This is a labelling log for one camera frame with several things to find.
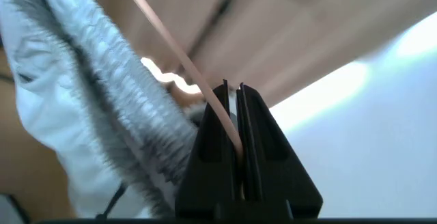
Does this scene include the pink clothes hanger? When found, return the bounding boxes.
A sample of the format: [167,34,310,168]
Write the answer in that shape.
[117,0,244,163]

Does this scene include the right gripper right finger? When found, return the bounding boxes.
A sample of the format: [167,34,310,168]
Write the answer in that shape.
[235,82,324,219]

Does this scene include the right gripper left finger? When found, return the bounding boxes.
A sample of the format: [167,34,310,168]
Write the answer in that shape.
[174,79,244,220]

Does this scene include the pale grey shorts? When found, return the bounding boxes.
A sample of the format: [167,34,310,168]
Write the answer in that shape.
[0,0,208,220]

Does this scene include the beige curtain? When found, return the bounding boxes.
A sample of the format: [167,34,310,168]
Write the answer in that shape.
[81,0,437,109]

